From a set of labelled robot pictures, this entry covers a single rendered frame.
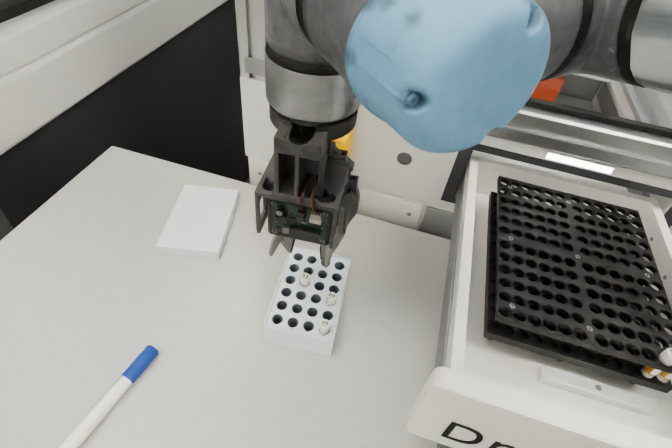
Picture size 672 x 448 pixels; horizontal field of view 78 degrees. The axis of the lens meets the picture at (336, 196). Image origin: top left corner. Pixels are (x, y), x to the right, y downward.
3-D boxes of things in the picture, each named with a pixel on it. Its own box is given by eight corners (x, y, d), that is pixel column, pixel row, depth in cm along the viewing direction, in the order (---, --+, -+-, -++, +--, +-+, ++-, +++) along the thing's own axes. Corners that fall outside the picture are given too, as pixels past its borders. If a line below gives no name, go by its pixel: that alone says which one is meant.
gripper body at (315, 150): (253, 237, 38) (246, 128, 30) (280, 177, 45) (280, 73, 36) (335, 254, 38) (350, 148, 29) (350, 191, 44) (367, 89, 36)
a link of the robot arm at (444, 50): (655, -29, 17) (477, -92, 24) (424, 5, 13) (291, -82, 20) (567, 130, 22) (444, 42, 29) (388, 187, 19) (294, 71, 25)
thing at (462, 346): (721, 512, 36) (779, 496, 32) (427, 412, 40) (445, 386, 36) (625, 205, 64) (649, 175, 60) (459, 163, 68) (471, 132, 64)
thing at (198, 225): (219, 259, 59) (218, 252, 58) (157, 253, 59) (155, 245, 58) (239, 197, 68) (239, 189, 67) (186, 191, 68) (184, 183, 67)
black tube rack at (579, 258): (650, 402, 42) (694, 376, 38) (475, 348, 45) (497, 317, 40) (610, 242, 58) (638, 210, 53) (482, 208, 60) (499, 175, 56)
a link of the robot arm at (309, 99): (281, 22, 33) (382, 40, 33) (281, 75, 37) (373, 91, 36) (249, 64, 28) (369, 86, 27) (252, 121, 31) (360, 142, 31)
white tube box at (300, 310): (330, 357, 50) (333, 342, 48) (263, 341, 51) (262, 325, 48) (348, 274, 59) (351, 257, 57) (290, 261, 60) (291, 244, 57)
